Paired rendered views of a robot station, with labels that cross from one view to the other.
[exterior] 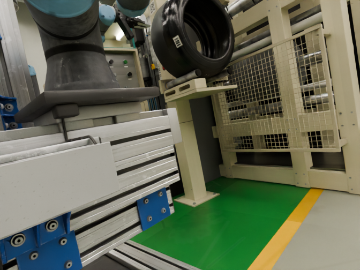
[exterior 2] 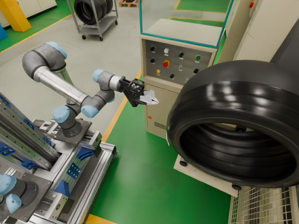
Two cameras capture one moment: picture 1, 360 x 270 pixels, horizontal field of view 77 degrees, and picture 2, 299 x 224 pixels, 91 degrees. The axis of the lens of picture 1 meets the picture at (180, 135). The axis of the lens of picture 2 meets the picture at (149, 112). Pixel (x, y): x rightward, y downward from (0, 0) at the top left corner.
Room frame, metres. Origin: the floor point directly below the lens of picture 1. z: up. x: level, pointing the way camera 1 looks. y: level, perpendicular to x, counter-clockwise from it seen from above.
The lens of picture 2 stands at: (1.07, -0.38, 1.73)
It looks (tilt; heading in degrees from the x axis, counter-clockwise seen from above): 49 degrees down; 62
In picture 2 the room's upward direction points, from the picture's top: 1 degrees counter-clockwise
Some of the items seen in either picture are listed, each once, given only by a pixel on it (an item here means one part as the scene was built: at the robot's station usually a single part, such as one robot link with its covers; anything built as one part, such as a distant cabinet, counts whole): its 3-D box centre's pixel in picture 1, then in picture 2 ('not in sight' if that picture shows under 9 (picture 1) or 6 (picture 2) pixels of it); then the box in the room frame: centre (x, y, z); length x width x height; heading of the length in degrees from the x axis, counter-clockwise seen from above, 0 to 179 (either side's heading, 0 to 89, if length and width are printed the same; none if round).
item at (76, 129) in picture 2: not in sight; (70, 126); (0.84, 0.53, 0.77); 0.15 x 0.15 x 0.10
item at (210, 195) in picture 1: (196, 196); not in sight; (1.80, -0.03, 0.01); 0.27 x 0.27 x 0.02; 35
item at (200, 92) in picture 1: (200, 93); (209, 155); (1.60, -0.19, 0.80); 0.37 x 0.36 x 0.02; 125
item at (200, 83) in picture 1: (183, 89); (189, 144); (1.52, -0.08, 0.84); 0.36 x 0.09 x 0.06; 35
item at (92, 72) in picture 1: (81, 77); (19, 193); (0.49, 0.18, 0.77); 0.15 x 0.15 x 0.10
